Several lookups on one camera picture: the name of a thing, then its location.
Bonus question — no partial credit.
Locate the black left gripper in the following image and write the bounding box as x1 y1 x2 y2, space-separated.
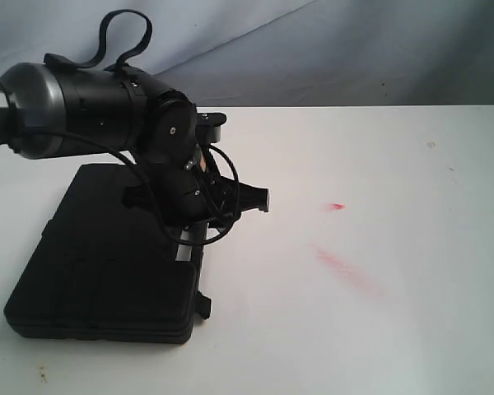
122 158 269 230

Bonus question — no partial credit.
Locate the black plastic tool case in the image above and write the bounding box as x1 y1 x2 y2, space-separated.
4 164 212 344

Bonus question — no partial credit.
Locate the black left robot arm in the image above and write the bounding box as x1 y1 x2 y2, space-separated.
0 12 269 228

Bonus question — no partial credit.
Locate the white backdrop cloth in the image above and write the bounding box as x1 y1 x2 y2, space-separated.
0 1 494 106

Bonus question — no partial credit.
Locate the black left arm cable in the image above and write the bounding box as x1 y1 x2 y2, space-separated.
20 127 242 248

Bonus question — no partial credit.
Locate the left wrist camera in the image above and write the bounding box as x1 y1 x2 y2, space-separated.
196 112 227 146

